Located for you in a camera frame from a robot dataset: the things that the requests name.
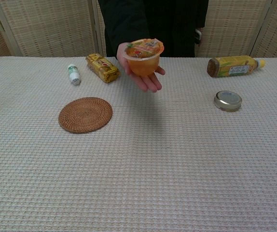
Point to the orange jelly cup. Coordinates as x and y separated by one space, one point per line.
142 63

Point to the round woven rattan coaster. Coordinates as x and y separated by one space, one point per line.
85 115

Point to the woven white tablecloth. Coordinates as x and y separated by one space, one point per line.
138 157

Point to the person in black clothes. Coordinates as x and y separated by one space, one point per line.
153 24

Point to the woven folding screen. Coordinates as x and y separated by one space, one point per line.
44 26

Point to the yellow label tea bottle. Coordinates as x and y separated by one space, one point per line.
232 66

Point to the person's bare hand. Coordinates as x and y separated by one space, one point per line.
146 82

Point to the small white green bottle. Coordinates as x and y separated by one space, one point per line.
74 75

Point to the person's hand holding phone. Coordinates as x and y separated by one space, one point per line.
200 38

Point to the gold foil snack package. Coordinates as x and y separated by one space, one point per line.
102 67

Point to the round metal tin can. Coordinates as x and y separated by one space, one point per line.
227 100

